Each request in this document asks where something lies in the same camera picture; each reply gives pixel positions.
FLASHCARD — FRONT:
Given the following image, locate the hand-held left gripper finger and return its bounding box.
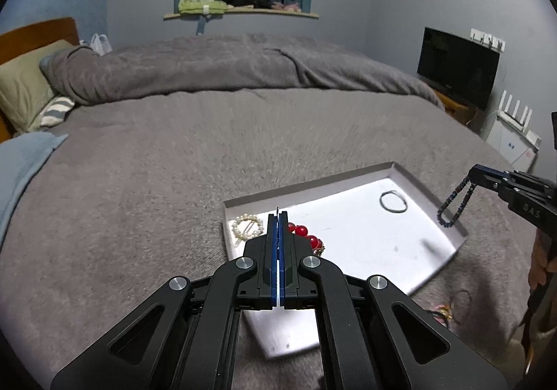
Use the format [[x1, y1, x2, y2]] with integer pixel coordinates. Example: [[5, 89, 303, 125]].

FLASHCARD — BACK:
[[277, 211, 511, 390], [50, 213, 279, 390]]

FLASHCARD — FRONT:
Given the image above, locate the black television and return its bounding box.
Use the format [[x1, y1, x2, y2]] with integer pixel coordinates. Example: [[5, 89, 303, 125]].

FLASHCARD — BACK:
[[417, 27, 500, 111]]

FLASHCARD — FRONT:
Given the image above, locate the thin silver bangle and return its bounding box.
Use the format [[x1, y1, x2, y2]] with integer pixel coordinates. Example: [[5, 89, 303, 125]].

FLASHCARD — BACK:
[[379, 190, 409, 213]]

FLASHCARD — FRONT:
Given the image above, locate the light blue blanket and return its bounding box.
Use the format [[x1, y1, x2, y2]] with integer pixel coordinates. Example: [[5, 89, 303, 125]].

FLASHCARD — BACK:
[[0, 132, 69, 243]]

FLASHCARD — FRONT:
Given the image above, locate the round pearl hair clip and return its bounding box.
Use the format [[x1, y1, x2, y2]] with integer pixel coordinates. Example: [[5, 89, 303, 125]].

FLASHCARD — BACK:
[[232, 215, 264, 248]]

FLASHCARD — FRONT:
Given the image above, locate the green cloth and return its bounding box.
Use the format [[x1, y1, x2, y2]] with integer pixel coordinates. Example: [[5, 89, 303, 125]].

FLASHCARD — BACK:
[[178, 0, 228, 15]]

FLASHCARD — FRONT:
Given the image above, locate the white router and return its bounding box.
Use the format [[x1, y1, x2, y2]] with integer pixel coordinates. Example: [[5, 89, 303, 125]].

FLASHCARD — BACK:
[[496, 89, 543, 149]]

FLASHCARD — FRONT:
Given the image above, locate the gold charm hair tie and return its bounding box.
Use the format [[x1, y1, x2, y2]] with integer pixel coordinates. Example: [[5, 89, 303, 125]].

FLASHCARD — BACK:
[[427, 303, 457, 326]]

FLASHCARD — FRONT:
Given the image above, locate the white wall hook rack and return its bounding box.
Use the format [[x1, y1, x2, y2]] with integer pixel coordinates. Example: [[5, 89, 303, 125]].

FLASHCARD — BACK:
[[470, 28, 507, 52]]

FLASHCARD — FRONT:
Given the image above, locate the red bead bracelet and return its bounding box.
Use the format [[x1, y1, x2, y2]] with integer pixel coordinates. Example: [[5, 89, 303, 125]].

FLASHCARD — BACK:
[[286, 222, 325, 257]]

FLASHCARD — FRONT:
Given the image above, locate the striped pillow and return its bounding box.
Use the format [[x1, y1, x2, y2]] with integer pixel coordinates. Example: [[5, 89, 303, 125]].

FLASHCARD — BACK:
[[40, 95, 76, 128]]

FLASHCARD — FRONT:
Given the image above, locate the person's right hand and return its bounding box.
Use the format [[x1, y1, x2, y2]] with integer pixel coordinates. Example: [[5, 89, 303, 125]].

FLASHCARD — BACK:
[[528, 228, 557, 288]]

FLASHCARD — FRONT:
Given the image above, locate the shallow grey cardboard box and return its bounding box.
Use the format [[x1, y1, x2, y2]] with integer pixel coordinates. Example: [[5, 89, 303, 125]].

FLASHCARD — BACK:
[[222, 161, 468, 360]]

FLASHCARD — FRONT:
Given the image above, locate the wooden television stand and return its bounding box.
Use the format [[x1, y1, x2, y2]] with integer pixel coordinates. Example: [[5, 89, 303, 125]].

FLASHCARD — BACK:
[[429, 87, 478, 128]]

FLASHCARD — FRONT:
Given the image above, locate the green pillow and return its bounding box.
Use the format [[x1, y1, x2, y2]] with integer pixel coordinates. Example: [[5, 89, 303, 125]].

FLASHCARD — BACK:
[[0, 39, 74, 134]]

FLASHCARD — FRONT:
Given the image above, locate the wooden window sill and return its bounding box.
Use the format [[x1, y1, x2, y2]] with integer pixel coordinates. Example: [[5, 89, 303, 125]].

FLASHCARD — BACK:
[[164, 8, 320, 21]]

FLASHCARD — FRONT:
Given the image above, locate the folded grey duvet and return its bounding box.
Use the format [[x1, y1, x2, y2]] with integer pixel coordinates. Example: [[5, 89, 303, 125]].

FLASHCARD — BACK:
[[40, 33, 445, 110]]

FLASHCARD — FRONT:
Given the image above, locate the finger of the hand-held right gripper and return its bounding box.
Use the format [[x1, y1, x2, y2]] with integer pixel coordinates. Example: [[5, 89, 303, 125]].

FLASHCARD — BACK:
[[473, 164, 557, 194], [468, 169, 509, 196]]

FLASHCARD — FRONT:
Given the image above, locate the dark blue bead bracelet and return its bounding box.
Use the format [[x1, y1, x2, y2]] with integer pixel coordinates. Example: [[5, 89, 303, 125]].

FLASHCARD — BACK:
[[437, 178, 476, 227]]

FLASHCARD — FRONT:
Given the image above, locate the wooden headboard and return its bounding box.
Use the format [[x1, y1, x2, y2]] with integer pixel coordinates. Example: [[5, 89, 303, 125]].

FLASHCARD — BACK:
[[0, 18, 81, 145]]

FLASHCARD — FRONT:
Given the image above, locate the white plastic bag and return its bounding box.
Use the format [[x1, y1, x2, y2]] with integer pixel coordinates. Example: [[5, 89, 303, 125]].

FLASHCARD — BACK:
[[79, 34, 114, 56]]

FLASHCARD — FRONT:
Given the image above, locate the white cabinet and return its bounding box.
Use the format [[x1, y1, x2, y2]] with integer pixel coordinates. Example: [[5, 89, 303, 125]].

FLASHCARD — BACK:
[[485, 110, 541, 167]]

